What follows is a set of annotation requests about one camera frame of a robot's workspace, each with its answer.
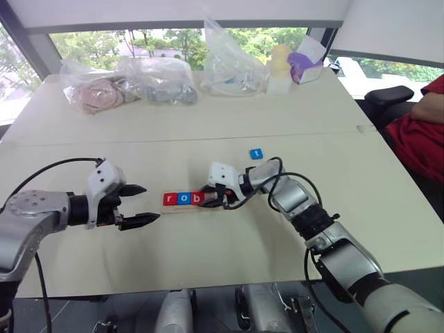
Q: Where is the plastic bag with pink cloth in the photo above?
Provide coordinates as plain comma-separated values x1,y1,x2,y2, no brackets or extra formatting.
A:
59,58,142,116

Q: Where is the person in red shirt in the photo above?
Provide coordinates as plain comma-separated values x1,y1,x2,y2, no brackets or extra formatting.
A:
384,71,444,185

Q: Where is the plastic bag with grey items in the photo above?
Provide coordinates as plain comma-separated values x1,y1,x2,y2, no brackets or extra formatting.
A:
117,56,199,105

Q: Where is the silver rounded robot leg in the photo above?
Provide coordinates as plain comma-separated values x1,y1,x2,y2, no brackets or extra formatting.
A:
238,283,293,333
153,289,194,333

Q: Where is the tall clear plastic bag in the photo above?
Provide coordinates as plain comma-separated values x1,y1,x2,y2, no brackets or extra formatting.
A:
200,17,268,99

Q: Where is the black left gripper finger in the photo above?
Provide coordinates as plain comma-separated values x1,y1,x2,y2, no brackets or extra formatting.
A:
119,184,148,199
117,212,162,232

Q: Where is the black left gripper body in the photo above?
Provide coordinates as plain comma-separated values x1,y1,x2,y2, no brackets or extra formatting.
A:
97,188,125,230

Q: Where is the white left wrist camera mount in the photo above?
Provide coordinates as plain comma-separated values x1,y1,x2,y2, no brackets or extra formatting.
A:
84,158,128,230

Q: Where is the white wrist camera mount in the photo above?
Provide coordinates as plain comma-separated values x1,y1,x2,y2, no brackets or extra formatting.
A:
84,158,128,230
207,161,241,203

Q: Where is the wooden letter tray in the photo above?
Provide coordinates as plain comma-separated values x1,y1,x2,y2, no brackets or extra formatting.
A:
160,189,223,215

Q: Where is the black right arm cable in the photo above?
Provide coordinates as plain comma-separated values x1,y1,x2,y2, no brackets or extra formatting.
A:
216,156,345,333

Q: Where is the translucent yellow white container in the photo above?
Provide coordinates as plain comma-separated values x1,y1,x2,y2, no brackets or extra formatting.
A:
265,44,291,96

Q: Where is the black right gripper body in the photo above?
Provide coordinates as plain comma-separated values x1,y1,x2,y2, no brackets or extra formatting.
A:
212,188,241,210

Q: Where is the purple tissue box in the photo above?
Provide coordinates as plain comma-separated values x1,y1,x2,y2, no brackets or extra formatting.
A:
287,35,329,85

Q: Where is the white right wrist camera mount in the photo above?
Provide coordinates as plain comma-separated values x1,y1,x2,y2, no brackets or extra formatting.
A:
207,161,241,203

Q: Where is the black office chair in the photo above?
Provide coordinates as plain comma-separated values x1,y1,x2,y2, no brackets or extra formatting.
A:
363,85,416,140

